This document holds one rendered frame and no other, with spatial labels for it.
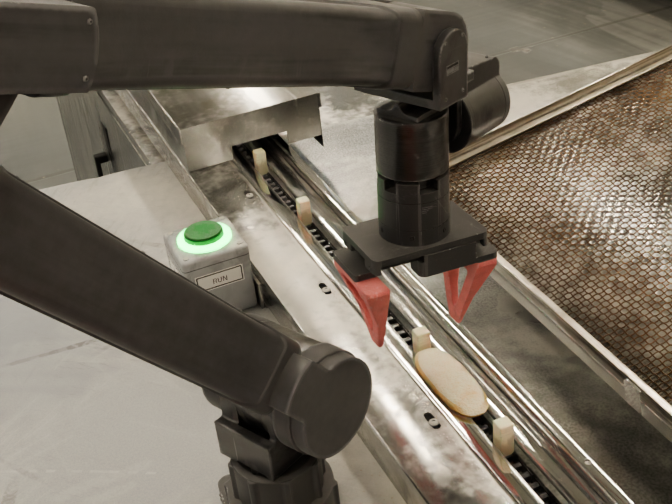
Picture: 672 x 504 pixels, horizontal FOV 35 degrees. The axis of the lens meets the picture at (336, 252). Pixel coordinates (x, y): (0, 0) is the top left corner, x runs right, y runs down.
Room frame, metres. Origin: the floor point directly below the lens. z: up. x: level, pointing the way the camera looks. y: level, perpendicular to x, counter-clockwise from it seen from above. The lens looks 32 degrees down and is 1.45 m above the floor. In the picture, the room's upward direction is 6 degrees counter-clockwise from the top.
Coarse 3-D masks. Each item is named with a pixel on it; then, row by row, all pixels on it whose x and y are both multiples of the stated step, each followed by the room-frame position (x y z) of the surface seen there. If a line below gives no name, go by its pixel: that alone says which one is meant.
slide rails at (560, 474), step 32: (288, 224) 1.01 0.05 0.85; (320, 224) 1.01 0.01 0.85; (320, 256) 0.94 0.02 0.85; (416, 320) 0.81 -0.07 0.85; (448, 352) 0.75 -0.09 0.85; (480, 384) 0.70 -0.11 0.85; (448, 416) 0.67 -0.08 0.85; (512, 416) 0.66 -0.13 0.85; (480, 448) 0.63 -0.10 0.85; (544, 448) 0.62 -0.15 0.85; (512, 480) 0.59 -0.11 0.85; (576, 480) 0.58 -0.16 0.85
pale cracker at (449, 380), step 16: (432, 352) 0.74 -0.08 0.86; (432, 368) 0.72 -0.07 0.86; (448, 368) 0.72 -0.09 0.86; (464, 368) 0.72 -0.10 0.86; (432, 384) 0.70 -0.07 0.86; (448, 384) 0.70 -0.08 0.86; (464, 384) 0.70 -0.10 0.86; (448, 400) 0.68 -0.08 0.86; (464, 400) 0.68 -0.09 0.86; (480, 400) 0.68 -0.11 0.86
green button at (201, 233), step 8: (192, 224) 0.94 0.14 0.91; (200, 224) 0.93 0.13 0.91; (208, 224) 0.93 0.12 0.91; (216, 224) 0.93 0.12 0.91; (184, 232) 0.92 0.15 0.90; (192, 232) 0.92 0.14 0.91; (200, 232) 0.92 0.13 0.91; (208, 232) 0.92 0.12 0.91; (216, 232) 0.91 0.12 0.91; (192, 240) 0.91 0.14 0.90; (200, 240) 0.90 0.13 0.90; (208, 240) 0.90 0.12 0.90; (216, 240) 0.91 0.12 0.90
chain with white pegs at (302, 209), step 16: (240, 144) 1.24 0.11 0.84; (256, 160) 1.15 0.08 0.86; (272, 176) 1.14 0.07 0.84; (304, 208) 1.02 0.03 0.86; (304, 224) 1.02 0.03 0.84; (320, 240) 0.98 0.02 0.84; (416, 336) 0.76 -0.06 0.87; (416, 352) 0.76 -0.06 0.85; (480, 416) 0.68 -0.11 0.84; (496, 432) 0.63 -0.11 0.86; (512, 432) 0.63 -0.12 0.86; (512, 448) 0.63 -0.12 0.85; (512, 464) 0.62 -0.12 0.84; (528, 480) 0.60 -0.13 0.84; (544, 496) 0.58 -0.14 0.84
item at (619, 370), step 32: (640, 64) 1.11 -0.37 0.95; (576, 96) 1.08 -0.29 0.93; (608, 96) 1.07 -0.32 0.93; (512, 128) 1.05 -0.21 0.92; (640, 128) 0.99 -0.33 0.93; (512, 160) 0.99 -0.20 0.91; (544, 160) 0.98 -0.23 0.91; (576, 160) 0.97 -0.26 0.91; (608, 160) 0.95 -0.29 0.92; (640, 160) 0.94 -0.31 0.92; (576, 192) 0.91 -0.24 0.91; (608, 192) 0.90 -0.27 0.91; (640, 224) 0.83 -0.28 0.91; (512, 256) 0.83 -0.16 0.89; (544, 256) 0.82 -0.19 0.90; (608, 256) 0.80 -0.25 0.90; (576, 288) 0.77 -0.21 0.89; (608, 288) 0.76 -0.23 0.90; (640, 288) 0.75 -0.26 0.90; (640, 320) 0.71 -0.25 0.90; (608, 352) 0.68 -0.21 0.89; (640, 352) 0.67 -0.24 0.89; (640, 384) 0.63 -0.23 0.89
